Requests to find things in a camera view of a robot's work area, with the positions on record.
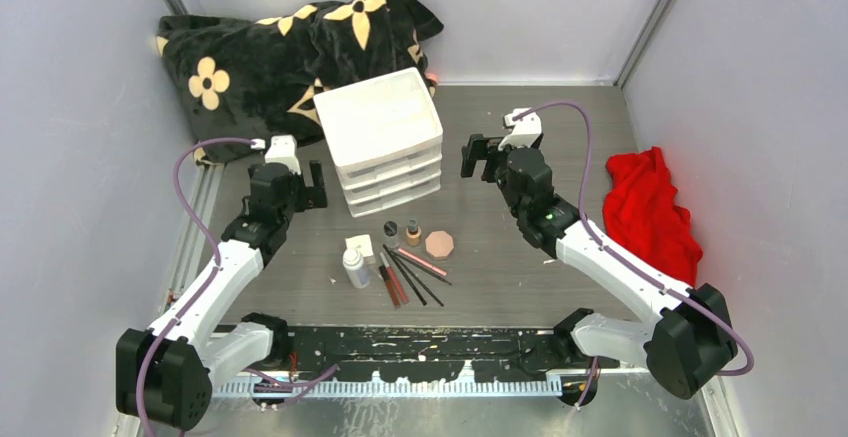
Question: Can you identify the small cream box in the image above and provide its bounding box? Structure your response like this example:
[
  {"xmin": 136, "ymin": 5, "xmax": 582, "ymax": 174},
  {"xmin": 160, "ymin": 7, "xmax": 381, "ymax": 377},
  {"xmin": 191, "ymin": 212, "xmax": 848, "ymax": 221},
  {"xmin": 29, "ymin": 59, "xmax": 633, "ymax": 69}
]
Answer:
[{"xmin": 345, "ymin": 234, "xmax": 376, "ymax": 265}]

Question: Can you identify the white spray bottle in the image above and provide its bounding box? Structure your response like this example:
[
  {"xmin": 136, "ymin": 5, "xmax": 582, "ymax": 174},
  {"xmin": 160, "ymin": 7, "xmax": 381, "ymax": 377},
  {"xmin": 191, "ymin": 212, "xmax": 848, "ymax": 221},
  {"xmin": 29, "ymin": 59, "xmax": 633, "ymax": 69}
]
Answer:
[{"xmin": 342, "ymin": 248, "xmax": 370, "ymax": 289}]

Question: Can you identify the black cap clear bottle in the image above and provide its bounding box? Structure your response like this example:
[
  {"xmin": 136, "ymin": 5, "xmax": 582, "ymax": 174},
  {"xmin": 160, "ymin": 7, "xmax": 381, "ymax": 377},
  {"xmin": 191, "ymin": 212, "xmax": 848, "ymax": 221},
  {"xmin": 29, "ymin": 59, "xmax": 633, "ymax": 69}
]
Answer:
[{"xmin": 383, "ymin": 221, "xmax": 401, "ymax": 249}]

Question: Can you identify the beige foundation bottle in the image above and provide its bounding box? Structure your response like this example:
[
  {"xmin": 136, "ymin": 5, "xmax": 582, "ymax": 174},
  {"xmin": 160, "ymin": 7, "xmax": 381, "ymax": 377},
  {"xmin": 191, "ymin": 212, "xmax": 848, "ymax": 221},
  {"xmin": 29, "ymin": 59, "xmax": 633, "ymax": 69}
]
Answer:
[{"xmin": 405, "ymin": 219, "xmax": 422, "ymax": 247}]

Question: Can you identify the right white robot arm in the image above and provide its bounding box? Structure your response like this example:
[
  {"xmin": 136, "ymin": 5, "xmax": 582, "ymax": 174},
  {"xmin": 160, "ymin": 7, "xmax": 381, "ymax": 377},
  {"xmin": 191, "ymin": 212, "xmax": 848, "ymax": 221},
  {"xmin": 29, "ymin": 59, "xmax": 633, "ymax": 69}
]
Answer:
[{"xmin": 460, "ymin": 134, "xmax": 746, "ymax": 399}]

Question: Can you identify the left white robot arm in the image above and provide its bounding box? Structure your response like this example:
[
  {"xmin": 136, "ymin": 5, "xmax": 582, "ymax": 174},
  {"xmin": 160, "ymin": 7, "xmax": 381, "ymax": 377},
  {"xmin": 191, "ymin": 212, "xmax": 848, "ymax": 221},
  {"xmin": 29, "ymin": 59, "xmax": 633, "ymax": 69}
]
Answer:
[{"xmin": 115, "ymin": 160, "xmax": 327, "ymax": 431}]

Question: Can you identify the pink makeup pencil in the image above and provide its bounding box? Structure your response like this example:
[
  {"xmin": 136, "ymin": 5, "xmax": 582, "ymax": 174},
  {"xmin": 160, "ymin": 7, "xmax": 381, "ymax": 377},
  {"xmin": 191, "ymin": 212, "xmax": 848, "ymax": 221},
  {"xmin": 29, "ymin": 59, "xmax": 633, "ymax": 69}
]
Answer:
[{"xmin": 396, "ymin": 248, "xmax": 448, "ymax": 276}]

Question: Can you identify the white plastic drawer organizer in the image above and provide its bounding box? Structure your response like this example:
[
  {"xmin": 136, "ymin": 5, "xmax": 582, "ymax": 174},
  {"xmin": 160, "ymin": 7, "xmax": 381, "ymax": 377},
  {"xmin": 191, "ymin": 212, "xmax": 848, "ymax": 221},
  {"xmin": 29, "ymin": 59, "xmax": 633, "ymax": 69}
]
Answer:
[{"xmin": 314, "ymin": 67, "xmax": 443, "ymax": 218}]

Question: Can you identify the dark red lip gloss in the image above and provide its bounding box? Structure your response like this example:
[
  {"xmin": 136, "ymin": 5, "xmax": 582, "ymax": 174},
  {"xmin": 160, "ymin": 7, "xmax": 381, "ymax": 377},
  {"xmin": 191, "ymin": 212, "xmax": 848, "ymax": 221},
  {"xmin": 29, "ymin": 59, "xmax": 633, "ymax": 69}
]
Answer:
[{"xmin": 378, "ymin": 265, "xmax": 401, "ymax": 308}]

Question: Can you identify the red cloth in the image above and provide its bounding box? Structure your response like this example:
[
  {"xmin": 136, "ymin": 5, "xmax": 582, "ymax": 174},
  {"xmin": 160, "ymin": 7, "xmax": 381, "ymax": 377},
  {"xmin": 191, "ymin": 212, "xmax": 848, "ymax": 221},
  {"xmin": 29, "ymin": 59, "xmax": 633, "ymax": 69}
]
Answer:
[{"xmin": 602, "ymin": 146, "xmax": 703, "ymax": 286}]

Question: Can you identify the red lip gloss tube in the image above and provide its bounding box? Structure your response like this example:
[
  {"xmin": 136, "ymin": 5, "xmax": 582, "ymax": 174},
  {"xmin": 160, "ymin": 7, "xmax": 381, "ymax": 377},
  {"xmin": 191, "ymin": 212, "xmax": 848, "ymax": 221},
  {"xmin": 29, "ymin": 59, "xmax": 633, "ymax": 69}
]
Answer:
[{"xmin": 380, "ymin": 252, "xmax": 409, "ymax": 305}]

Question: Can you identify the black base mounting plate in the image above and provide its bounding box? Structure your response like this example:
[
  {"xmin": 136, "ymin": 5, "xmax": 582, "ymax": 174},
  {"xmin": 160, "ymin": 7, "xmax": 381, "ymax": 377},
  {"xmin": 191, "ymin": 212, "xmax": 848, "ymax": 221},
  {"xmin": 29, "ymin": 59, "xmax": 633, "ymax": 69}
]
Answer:
[{"xmin": 252, "ymin": 326, "xmax": 591, "ymax": 384}]

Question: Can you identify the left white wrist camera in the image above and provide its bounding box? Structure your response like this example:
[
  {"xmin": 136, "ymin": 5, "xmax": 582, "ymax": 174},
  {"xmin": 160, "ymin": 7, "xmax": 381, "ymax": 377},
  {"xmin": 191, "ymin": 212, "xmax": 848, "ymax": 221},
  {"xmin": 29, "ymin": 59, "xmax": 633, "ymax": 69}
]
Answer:
[{"xmin": 264, "ymin": 135, "xmax": 302, "ymax": 175}]

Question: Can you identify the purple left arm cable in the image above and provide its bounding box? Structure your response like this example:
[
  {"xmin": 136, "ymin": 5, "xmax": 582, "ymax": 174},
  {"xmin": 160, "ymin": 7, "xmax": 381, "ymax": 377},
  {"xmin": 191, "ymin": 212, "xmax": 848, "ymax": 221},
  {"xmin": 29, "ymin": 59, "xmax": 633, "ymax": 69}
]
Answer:
[{"xmin": 135, "ymin": 137, "xmax": 266, "ymax": 437}]

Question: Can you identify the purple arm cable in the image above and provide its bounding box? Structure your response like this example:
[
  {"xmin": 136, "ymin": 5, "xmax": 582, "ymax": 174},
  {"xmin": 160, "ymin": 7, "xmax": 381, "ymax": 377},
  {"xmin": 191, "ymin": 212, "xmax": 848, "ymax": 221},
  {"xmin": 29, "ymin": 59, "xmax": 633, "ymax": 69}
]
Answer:
[
  {"xmin": 135, "ymin": 137, "xmax": 266, "ymax": 437},
  {"xmin": 513, "ymin": 100, "xmax": 756, "ymax": 378}
]

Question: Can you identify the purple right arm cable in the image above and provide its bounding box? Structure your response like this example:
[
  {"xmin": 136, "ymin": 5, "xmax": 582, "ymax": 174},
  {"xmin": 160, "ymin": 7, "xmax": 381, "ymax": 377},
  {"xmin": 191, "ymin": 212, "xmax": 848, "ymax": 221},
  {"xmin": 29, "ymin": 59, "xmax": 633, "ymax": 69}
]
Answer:
[{"xmin": 513, "ymin": 100, "xmax": 756, "ymax": 378}]

